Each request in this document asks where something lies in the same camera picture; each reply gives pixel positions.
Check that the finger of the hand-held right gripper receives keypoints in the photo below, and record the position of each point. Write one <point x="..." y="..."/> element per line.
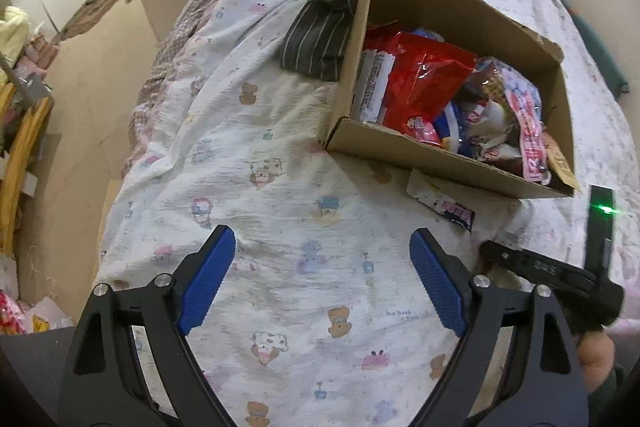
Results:
<point x="540" y="266"/>

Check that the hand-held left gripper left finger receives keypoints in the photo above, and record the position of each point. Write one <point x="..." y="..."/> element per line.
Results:
<point x="207" y="282"/>

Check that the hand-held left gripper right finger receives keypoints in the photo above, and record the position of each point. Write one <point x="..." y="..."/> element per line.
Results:
<point x="439" y="284"/>

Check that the white purple bar wrapper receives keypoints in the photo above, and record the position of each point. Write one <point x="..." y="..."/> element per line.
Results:
<point x="442" y="202"/>

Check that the pink snack packet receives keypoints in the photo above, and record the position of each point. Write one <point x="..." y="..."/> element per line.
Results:
<point x="530" y="122"/>

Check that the dark blue cookie bag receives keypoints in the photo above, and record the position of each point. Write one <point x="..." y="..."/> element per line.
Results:
<point x="452" y="127"/>

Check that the brown chocolate bar wrapper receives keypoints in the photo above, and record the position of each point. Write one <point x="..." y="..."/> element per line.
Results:
<point x="482" y="84"/>

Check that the red snack packet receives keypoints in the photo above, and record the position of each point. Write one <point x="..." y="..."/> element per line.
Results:
<point x="425" y="82"/>

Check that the white printed snack packet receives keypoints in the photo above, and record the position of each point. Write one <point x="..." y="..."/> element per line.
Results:
<point x="372" y="87"/>

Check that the cardboard box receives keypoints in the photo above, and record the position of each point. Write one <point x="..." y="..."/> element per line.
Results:
<point x="450" y="7"/>

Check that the person's right forearm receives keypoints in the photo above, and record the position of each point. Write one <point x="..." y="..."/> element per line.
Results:
<point x="612" y="387"/>

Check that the person's right hand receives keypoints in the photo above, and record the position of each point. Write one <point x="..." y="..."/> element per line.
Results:
<point x="595" y="357"/>

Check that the plastic bags on floor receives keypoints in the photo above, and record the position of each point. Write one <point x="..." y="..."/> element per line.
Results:
<point x="35" y="314"/>

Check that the wooden chair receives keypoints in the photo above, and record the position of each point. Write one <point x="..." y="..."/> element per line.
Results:
<point x="22" y="167"/>

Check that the pink checked bed sheet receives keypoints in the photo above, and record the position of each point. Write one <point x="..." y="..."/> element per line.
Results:
<point x="170" y="67"/>

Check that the teal mattress edge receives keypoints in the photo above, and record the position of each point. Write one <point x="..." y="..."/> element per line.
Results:
<point x="595" y="42"/>

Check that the metal rack rod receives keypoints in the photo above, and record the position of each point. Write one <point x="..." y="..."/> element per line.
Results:
<point x="30" y="84"/>

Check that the dark striped cloth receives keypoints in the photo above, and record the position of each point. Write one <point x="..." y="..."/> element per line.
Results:
<point x="320" y="32"/>

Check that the patterned floor rug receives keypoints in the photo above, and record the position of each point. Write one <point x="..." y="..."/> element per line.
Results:
<point x="92" y="12"/>

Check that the yellow garment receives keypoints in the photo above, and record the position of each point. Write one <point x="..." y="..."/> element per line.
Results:
<point x="12" y="37"/>

